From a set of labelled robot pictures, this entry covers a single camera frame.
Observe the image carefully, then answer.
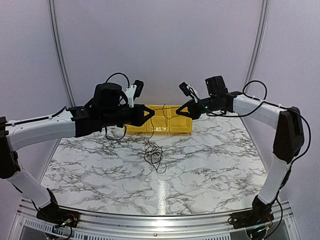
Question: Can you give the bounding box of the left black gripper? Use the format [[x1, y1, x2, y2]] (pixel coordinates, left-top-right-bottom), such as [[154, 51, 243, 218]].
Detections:
[[100, 103, 155, 127]]

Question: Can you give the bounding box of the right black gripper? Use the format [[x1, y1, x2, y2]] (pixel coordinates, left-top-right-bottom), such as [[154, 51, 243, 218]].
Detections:
[[177, 95, 220, 120]]

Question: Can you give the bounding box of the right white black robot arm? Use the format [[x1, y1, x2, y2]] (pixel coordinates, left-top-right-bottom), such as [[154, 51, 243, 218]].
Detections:
[[176, 75, 308, 225]]

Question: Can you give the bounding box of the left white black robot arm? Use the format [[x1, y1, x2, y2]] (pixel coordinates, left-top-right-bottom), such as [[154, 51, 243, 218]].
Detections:
[[0, 80, 155, 223]]

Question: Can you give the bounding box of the right yellow bin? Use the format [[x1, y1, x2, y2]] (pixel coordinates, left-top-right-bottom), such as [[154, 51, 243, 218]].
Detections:
[[166, 105, 193, 134]]

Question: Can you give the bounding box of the middle yellow bin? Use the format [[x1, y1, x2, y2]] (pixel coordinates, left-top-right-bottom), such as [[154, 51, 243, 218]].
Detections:
[[146, 105, 169, 133]]

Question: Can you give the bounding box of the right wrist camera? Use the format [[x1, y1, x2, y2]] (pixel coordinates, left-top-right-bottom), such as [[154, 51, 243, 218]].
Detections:
[[179, 82, 200, 104]]

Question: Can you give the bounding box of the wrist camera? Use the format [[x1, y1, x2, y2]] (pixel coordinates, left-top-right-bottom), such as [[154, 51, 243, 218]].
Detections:
[[179, 82, 200, 104], [124, 80, 144, 108]]

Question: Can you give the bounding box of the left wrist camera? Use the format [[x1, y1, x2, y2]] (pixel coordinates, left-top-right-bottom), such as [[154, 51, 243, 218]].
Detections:
[[124, 80, 144, 108]]

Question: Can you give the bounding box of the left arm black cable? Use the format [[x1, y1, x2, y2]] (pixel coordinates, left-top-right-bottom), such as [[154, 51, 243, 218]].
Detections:
[[7, 72, 132, 142]]

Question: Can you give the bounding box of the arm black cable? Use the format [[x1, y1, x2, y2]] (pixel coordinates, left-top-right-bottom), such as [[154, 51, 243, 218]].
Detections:
[[206, 79, 312, 166], [7, 72, 132, 142]]

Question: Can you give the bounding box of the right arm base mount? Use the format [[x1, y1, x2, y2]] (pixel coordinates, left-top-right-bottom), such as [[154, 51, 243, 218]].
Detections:
[[227, 210, 274, 229]]

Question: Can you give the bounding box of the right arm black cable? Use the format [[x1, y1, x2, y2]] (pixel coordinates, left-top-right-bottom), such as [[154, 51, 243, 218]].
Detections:
[[206, 79, 312, 166]]

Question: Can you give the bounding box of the right aluminium corner post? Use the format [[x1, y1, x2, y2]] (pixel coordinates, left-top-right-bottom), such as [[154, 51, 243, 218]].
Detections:
[[243, 0, 270, 86]]

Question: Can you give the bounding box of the aluminium corner post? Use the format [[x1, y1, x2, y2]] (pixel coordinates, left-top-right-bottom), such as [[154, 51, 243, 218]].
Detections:
[[243, 0, 270, 86], [47, 0, 76, 107]]

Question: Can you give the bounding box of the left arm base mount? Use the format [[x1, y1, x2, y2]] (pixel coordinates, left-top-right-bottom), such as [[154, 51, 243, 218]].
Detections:
[[36, 209, 80, 228]]

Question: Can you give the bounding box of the left aluminium corner post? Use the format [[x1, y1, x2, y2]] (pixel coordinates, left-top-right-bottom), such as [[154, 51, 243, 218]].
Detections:
[[47, 0, 76, 107]]

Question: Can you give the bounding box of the aluminium front frame rail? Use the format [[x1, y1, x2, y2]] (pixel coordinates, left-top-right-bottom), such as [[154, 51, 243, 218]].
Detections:
[[8, 199, 301, 240]]

